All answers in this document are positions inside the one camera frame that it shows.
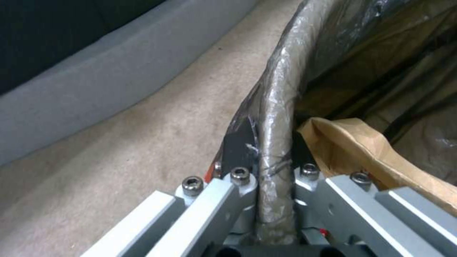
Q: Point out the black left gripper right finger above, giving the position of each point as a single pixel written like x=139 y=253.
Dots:
x=350 y=203

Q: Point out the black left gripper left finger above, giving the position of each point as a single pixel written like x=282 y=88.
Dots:
x=214 y=203

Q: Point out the trash bin with plastic liner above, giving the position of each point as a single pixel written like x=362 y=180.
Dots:
x=342 y=53

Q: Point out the crumpled brown paper bag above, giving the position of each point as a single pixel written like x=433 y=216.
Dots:
x=360 y=150

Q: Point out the grey upholstered sofa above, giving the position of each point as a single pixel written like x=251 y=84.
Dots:
x=82 y=67

